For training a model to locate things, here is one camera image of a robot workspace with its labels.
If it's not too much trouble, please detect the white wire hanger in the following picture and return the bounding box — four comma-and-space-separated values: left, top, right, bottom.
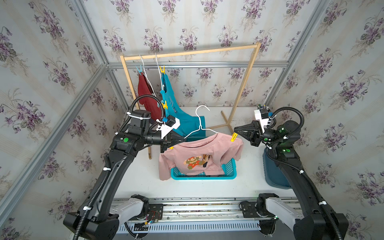
184, 105, 218, 139

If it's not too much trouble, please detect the pink t-shirt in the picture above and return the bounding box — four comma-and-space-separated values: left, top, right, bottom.
159, 133, 244, 181

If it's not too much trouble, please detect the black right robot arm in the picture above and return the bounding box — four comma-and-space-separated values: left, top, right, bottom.
234, 107, 349, 240

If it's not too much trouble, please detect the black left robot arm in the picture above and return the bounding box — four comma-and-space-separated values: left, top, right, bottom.
63, 106, 186, 240

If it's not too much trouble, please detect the white hanger of teal shirt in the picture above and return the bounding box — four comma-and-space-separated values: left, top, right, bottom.
155, 53, 164, 91

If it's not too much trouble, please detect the white hanger of red shirt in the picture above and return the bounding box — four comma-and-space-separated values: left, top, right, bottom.
139, 55, 157, 97

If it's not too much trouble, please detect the teal t-shirt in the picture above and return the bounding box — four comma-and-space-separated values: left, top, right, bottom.
160, 73, 200, 137

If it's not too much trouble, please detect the yellow clothespin teal shirt lower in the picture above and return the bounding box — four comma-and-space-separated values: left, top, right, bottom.
162, 101, 168, 110

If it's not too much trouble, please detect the yellow clothespin teal shirt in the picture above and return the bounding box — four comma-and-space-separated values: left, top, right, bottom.
162, 101, 168, 110
159, 66, 165, 74

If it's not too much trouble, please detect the teal perforated plastic basket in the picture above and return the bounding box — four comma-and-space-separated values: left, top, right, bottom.
170, 158, 238, 181

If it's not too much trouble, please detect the dark teal plastic tub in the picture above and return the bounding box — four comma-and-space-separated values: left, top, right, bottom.
263, 149, 292, 190

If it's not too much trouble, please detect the dark red t-shirt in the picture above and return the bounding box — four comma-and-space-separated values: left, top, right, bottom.
137, 72, 164, 121

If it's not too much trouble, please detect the yellow clothespin teal shirt top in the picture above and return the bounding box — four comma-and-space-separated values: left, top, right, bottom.
159, 66, 165, 74

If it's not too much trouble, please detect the teal clothespin on red shirt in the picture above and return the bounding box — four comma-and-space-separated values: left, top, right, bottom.
136, 66, 144, 75

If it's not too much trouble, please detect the wooden clothes rack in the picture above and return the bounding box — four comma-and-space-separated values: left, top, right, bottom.
119, 41, 262, 160

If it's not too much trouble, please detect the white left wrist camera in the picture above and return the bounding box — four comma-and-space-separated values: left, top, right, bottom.
156, 115, 181, 139

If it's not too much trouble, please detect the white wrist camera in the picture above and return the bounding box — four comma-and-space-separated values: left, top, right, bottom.
254, 108, 273, 133
156, 115, 181, 139

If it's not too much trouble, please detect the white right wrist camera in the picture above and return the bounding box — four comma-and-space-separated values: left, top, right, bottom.
254, 108, 273, 133

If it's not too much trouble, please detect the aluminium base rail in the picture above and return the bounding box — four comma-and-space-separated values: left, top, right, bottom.
107, 196, 313, 235

